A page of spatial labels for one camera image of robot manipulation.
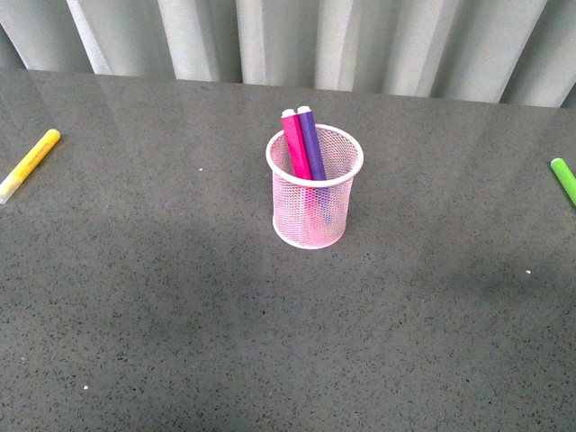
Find yellow highlighter pen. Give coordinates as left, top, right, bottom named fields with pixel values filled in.
left=1, top=129, right=61, bottom=204

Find pink highlighter pen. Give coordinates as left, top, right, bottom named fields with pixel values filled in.
left=281, top=108, right=316, bottom=212

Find grey pleated curtain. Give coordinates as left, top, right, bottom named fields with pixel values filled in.
left=1, top=0, right=575, bottom=108

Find purple highlighter pen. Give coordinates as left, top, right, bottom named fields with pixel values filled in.
left=297, top=105, right=332, bottom=225

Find pink mesh pen cup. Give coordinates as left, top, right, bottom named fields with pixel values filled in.
left=265, top=124, right=364, bottom=249

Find green highlighter pen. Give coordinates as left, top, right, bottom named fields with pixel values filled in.
left=550, top=157, right=576, bottom=206

